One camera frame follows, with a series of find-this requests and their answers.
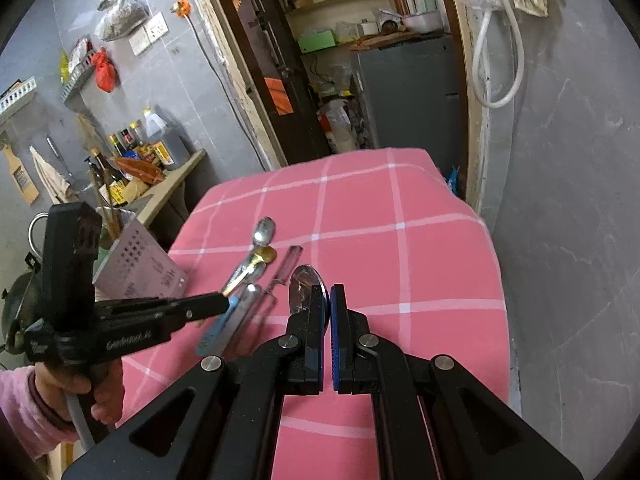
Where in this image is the white perforated utensil basket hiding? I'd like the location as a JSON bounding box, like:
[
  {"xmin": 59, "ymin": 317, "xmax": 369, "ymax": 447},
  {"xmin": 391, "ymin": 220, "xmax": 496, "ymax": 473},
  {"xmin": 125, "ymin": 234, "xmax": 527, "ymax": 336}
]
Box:
[{"xmin": 93, "ymin": 218, "xmax": 188, "ymax": 299}]

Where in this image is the large steel spoon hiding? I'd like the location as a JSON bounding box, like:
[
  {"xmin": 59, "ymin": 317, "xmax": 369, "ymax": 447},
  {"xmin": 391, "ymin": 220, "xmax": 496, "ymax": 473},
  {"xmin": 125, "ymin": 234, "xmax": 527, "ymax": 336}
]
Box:
[{"xmin": 223, "ymin": 217, "xmax": 276, "ymax": 288}]

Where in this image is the wooden chopstick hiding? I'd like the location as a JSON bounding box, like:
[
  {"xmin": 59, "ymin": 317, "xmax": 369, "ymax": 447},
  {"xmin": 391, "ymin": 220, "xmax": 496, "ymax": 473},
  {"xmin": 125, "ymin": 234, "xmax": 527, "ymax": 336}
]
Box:
[
  {"xmin": 90, "ymin": 169, "xmax": 118, "ymax": 240},
  {"xmin": 101, "ymin": 184, "xmax": 122, "ymax": 238}
]

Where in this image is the left hand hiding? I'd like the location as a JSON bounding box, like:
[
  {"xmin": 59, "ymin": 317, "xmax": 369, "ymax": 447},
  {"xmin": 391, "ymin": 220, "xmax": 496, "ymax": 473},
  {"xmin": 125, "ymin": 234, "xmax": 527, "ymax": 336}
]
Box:
[{"xmin": 35, "ymin": 360, "xmax": 125, "ymax": 425}]

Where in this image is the gold spoon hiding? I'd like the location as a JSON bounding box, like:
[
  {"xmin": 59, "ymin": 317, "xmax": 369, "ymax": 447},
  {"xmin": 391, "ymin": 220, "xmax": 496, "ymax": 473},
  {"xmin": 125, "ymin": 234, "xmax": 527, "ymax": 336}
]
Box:
[{"xmin": 221, "ymin": 246, "xmax": 277, "ymax": 297}]

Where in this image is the chrome faucet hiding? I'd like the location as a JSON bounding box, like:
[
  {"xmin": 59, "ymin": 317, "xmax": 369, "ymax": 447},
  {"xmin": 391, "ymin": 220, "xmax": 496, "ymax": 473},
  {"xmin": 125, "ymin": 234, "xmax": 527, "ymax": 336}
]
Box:
[{"xmin": 27, "ymin": 211, "xmax": 49, "ymax": 263}]

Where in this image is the pink checked tablecloth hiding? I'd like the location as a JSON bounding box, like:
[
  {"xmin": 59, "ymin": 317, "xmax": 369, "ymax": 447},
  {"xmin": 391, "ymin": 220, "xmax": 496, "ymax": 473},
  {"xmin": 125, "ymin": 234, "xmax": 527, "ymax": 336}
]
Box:
[{"xmin": 122, "ymin": 148, "xmax": 510, "ymax": 479}]

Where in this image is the beige hanging cloth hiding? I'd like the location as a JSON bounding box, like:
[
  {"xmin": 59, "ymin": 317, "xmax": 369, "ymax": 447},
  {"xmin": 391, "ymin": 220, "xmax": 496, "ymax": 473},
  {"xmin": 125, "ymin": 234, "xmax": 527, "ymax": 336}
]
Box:
[{"xmin": 29, "ymin": 146, "xmax": 77, "ymax": 205}]

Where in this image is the dark soy sauce bottle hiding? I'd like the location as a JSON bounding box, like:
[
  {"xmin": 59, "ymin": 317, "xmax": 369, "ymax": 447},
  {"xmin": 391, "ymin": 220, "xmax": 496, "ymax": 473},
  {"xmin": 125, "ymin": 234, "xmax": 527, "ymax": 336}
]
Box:
[{"xmin": 91, "ymin": 148, "xmax": 128, "ymax": 207}]

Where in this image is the wooden grater board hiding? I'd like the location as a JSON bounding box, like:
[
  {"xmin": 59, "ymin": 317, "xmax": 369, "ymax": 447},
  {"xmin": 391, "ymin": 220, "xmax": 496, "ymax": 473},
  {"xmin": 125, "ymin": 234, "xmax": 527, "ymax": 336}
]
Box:
[{"xmin": 2, "ymin": 144, "xmax": 39, "ymax": 205}]

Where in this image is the orange snack bag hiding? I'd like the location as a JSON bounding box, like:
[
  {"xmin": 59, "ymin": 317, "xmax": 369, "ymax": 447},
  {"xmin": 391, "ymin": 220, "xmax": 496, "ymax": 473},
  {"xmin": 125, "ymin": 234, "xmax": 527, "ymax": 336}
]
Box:
[{"xmin": 115, "ymin": 157, "xmax": 165, "ymax": 185}]

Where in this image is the large vinegar jug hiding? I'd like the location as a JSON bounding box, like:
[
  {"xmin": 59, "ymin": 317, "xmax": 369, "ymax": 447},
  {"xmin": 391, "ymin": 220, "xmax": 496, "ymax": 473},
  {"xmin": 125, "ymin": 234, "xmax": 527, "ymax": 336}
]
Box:
[{"xmin": 143, "ymin": 107, "xmax": 191, "ymax": 170}]

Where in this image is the red plastic bag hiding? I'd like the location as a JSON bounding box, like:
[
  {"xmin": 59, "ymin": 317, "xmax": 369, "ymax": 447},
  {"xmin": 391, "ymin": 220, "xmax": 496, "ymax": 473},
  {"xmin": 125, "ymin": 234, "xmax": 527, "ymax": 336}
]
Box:
[{"xmin": 91, "ymin": 48, "xmax": 117, "ymax": 93}]

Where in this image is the grey mini fridge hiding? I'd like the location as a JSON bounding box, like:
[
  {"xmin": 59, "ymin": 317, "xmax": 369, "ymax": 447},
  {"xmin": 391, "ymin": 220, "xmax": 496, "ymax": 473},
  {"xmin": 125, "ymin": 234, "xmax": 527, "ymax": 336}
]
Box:
[{"xmin": 350, "ymin": 35, "xmax": 463, "ymax": 174}]

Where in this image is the green storage box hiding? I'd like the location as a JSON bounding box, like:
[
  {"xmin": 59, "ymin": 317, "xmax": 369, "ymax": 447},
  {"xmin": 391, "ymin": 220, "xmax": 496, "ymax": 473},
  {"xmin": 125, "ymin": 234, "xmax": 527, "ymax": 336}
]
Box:
[{"xmin": 297, "ymin": 29, "xmax": 336, "ymax": 54}]

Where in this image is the clear bag of dried goods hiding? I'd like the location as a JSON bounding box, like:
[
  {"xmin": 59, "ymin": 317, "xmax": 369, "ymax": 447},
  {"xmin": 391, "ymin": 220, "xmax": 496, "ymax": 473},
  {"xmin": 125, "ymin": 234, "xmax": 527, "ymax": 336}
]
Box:
[{"xmin": 94, "ymin": 0, "xmax": 149, "ymax": 42}]

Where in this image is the clear handled utensil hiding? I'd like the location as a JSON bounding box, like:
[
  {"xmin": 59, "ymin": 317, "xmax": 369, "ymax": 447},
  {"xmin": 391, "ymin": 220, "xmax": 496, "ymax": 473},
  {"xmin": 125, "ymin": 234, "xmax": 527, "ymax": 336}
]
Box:
[{"xmin": 235, "ymin": 245, "xmax": 304, "ymax": 342}]

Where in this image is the flat steel handled utensil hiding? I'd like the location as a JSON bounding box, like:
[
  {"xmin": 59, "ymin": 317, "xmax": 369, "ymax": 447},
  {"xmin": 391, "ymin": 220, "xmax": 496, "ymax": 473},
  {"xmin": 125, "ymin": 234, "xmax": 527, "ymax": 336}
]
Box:
[{"xmin": 209, "ymin": 284, "xmax": 262, "ymax": 356}]

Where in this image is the blue handled child spoon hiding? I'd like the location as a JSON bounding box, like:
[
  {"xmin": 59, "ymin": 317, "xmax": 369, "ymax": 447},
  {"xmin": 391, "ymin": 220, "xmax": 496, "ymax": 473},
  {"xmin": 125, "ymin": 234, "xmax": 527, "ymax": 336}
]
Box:
[{"xmin": 195, "ymin": 266, "xmax": 266, "ymax": 356}]

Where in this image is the grey wall shelf basket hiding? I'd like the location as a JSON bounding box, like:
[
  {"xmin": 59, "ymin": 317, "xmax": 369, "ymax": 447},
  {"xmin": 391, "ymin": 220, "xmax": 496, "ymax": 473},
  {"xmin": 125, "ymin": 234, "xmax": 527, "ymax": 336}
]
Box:
[{"xmin": 60, "ymin": 49, "xmax": 96, "ymax": 103}]

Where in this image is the white wall rack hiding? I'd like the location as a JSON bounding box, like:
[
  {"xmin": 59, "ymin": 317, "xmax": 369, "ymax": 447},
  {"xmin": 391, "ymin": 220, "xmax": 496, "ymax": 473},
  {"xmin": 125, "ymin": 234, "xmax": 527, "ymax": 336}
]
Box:
[{"xmin": 1, "ymin": 77, "xmax": 37, "ymax": 122}]

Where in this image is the white wall socket plate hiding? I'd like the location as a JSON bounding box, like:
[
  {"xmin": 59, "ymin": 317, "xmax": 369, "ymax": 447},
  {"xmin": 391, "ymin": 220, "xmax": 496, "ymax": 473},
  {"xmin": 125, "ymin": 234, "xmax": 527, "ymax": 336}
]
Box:
[{"xmin": 129, "ymin": 12, "xmax": 169, "ymax": 56}]

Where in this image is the orange wall hook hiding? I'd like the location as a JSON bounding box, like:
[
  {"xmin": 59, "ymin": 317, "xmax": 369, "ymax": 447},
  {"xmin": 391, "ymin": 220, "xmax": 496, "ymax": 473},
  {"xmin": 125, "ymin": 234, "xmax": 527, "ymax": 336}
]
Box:
[{"xmin": 171, "ymin": 0, "xmax": 191, "ymax": 18}]

